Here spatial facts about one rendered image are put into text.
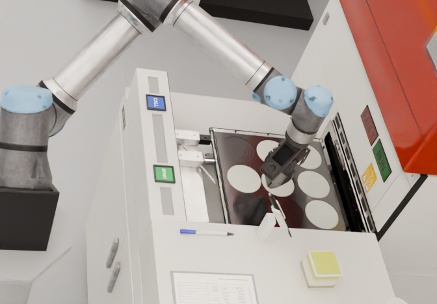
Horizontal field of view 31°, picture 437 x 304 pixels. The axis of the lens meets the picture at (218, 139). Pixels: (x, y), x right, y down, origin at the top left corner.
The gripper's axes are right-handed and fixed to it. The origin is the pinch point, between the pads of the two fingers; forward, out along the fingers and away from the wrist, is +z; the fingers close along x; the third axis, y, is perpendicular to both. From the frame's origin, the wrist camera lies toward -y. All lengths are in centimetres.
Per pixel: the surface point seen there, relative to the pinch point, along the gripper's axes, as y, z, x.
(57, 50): 66, 94, 141
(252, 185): -0.6, 3.8, 4.1
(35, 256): -59, 12, 27
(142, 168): -24.2, 1.3, 26.2
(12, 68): 41, 94, 143
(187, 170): -10.3, 5.7, 20.1
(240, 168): 1.5, 3.8, 10.4
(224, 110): 23.5, 11.7, 31.9
